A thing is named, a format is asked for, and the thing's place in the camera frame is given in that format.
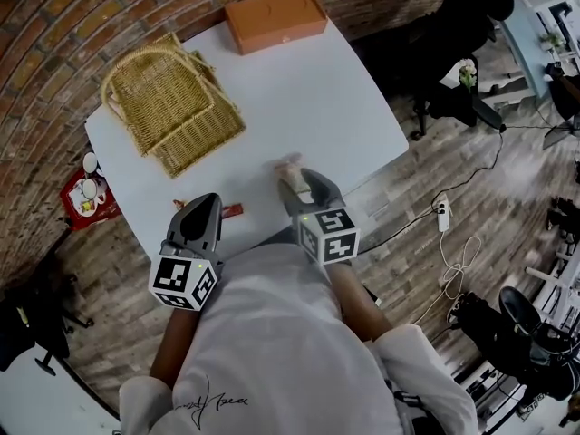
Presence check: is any orange box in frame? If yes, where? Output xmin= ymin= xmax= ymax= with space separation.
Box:
xmin=224 ymin=0 xmax=329 ymax=57

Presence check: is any small potted plant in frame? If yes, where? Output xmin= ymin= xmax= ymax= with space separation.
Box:
xmin=538 ymin=32 xmax=566 ymax=54

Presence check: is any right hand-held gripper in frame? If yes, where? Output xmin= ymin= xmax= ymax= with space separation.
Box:
xmin=276 ymin=168 xmax=362 ymax=267

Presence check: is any pale blue desk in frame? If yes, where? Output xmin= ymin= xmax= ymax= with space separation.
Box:
xmin=498 ymin=0 xmax=580 ymax=108

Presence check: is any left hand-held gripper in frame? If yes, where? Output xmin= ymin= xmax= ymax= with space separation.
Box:
xmin=148 ymin=192 xmax=226 ymax=312

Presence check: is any yellow snack packet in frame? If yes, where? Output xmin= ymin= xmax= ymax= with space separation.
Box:
xmin=271 ymin=152 xmax=314 ymax=194

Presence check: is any person's left forearm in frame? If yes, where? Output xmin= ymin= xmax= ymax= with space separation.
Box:
xmin=149 ymin=304 xmax=200 ymax=387

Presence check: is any person's right forearm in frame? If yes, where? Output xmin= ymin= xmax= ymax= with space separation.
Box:
xmin=325 ymin=263 xmax=395 ymax=343

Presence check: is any white power strip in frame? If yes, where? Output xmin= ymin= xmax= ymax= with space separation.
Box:
xmin=434 ymin=195 xmax=452 ymax=233

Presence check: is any person's white shirt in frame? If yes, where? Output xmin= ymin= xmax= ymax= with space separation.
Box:
xmin=118 ymin=242 xmax=479 ymax=435

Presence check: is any white cable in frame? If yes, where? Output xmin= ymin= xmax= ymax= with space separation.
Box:
xmin=419 ymin=231 xmax=482 ymax=330

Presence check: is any black office chair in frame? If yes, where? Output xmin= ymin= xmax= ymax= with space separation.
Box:
xmin=353 ymin=0 xmax=517 ymax=140
xmin=0 ymin=246 xmax=94 ymax=375

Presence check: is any black cable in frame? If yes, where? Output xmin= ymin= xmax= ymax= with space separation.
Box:
xmin=360 ymin=122 xmax=558 ymax=252

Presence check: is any red box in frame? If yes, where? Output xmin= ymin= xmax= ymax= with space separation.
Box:
xmin=59 ymin=169 xmax=122 ymax=233

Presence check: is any wicker basket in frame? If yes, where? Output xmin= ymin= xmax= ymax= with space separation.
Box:
xmin=100 ymin=32 xmax=248 ymax=180

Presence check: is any white flower bunch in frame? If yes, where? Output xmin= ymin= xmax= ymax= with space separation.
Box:
xmin=457 ymin=58 xmax=480 ymax=91

